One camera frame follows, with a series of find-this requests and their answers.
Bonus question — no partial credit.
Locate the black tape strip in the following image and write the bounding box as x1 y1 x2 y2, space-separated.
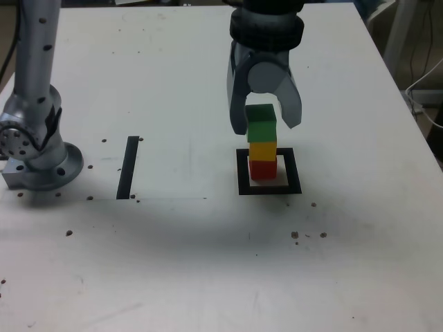
116 136 140 201

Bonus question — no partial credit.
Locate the yellow cube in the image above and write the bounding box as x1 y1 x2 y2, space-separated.
248 140 278 163

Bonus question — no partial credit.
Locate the white cable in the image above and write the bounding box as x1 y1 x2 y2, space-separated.
404 58 443 129

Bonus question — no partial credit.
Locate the green cube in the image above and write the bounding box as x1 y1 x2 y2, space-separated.
244 103 278 143

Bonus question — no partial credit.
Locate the beige box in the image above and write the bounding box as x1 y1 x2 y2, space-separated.
366 3 395 58

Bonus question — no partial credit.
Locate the white frame post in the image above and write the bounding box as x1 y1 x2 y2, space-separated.
382 0 418 79

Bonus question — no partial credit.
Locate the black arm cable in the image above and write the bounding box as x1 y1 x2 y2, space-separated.
0 0 21 79

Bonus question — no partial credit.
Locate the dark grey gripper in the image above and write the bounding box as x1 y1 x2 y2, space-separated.
226 40 304 136

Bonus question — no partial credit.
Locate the black tape square outline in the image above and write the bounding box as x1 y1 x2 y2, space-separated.
235 147 302 196

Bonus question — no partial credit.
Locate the thin black cable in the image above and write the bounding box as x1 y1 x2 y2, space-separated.
410 0 433 84

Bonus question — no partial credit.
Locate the red cube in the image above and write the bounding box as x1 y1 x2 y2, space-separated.
248 159 278 181

